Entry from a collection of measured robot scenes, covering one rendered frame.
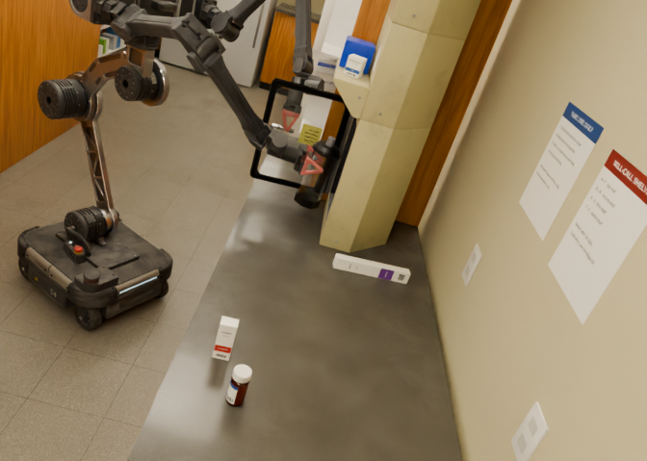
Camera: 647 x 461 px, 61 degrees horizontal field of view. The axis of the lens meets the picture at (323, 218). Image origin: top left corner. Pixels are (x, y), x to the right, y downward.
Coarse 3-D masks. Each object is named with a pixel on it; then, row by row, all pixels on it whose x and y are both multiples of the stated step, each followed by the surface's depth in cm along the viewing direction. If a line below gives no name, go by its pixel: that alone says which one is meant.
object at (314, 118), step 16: (288, 96) 198; (304, 96) 198; (272, 112) 201; (288, 112) 201; (304, 112) 201; (320, 112) 201; (336, 112) 202; (288, 128) 204; (304, 128) 204; (320, 128) 204; (336, 128) 205; (304, 144) 207; (272, 160) 210; (272, 176) 213; (288, 176) 213
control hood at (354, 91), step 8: (336, 64) 186; (336, 72) 174; (368, 72) 188; (336, 80) 167; (344, 80) 167; (352, 80) 171; (360, 80) 174; (368, 80) 177; (344, 88) 167; (352, 88) 167; (360, 88) 167; (368, 88) 167; (344, 96) 169; (352, 96) 168; (360, 96) 168; (352, 104) 170; (360, 104) 169; (352, 112) 171; (360, 112) 170
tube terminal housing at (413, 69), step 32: (384, 32) 173; (416, 32) 159; (384, 64) 164; (416, 64) 163; (448, 64) 173; (384, 96) 168; (416, 96) 171; (384, 128) 172; (416, 128) 180; (352, 160) 178; (384, 160) 178; (416, 160) 190; (352, 192) 183; (384, 192) 188; (352, 224) 188; (384, 224) 199
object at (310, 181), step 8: (320, 160) 192; (328, 160) 192; (336, 160) 194; (312, 168) 195; (328, 168) 194; (304, 176) 198; (312, 176) 195; (320, 176) 195; (328, 176) 197; (304, 184) 198; (312, 184) 196; (320, 184) 197; (304, 192) 199; (312, 192) 198; (320, 192) 199; (312, 200) 200
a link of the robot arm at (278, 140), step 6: (270, 126) 194; (276, 132) 186; (282, 132) 186; (270, 138) 185; (276, 138) 185; (282, 138) 186; (252, 144) 194; (258, 144) 192; (264, 144) 192; (270, 144) 189; (276, 144) 185; (282, 144) 185; (276, 150) 188; (282, 150) 190
